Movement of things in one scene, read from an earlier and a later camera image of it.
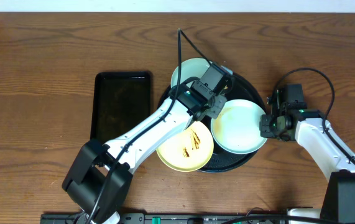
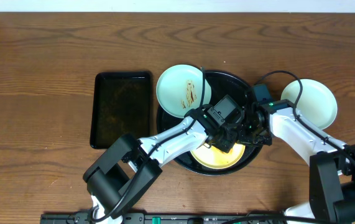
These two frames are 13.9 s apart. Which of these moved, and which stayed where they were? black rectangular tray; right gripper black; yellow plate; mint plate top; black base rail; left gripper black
Moved: yellow plate; left gripper black; right gripper black; mint plate top
Stayed: black rectangular tray; black base rail
